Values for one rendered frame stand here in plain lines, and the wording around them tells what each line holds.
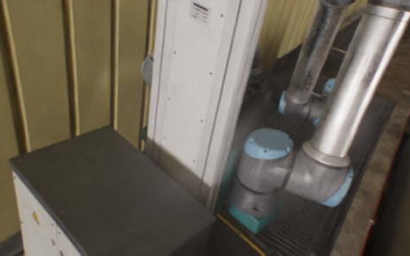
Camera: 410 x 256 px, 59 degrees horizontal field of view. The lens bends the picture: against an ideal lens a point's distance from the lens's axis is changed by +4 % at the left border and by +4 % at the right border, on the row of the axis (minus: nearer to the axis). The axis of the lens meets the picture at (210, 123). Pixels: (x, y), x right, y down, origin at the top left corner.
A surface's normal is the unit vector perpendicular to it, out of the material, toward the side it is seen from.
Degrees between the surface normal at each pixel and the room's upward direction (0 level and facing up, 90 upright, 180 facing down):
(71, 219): 0
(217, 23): 90
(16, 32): 90
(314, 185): 80
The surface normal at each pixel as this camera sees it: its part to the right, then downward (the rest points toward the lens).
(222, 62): -0.68, 0.30
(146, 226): 0.17, -0.82
